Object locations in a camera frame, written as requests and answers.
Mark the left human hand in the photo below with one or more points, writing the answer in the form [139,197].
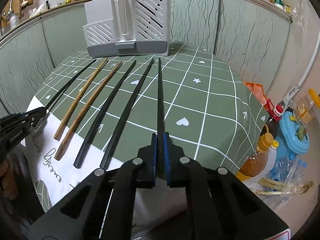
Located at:
[4,168]

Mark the cooking oil bottle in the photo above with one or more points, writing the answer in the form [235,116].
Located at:
[262,161]

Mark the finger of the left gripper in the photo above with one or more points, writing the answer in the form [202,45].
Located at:
[35,115]

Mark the red cap sauce bottle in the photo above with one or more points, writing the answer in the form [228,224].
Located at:
[275,114]

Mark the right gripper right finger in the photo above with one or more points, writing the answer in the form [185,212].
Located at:
[181,171]

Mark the black chopstick four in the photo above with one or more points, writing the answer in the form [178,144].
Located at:
[113,142]

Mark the black chopstick three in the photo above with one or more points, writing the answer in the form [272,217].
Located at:
[99,119]

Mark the green checkered tablecloth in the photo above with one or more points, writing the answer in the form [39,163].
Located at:
[207,111]

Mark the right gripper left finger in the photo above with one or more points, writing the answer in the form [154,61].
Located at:
[139,172]

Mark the grey plastic utensil holder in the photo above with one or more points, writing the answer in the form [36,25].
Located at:
[127,27]

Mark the yellow lid glass jar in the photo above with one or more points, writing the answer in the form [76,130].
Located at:
[307,108]

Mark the black chopstick five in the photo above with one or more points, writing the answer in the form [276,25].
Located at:
[160,110]

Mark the wooden chopstick two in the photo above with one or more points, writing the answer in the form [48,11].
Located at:
[67,139]

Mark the wooden cutting board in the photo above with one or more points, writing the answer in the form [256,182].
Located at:
[15,7]

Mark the wooden chopstick one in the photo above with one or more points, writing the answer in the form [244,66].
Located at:
[72,107]

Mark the metal utensil canister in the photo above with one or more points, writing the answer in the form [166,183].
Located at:
[14,19]

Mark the black chopstick two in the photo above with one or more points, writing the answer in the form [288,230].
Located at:
[67,85]

